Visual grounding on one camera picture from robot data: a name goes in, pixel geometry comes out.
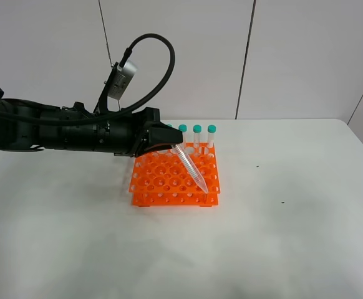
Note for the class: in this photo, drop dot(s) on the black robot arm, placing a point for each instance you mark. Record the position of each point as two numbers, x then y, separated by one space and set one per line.
27 126

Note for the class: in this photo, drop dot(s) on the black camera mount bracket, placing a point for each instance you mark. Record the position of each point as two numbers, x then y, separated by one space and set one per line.
101 107

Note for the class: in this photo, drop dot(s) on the clear tube teal cap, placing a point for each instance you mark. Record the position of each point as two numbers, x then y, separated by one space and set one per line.
191 168

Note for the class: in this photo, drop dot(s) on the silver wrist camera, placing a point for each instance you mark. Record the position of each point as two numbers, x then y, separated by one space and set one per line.
121 79

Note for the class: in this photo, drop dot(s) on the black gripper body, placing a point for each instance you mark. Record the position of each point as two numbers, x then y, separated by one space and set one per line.
132 134

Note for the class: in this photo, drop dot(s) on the orange test tube rack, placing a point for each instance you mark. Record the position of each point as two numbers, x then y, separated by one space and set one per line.
160 179

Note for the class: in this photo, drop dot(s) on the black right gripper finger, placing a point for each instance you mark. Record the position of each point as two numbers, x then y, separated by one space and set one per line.
162 137

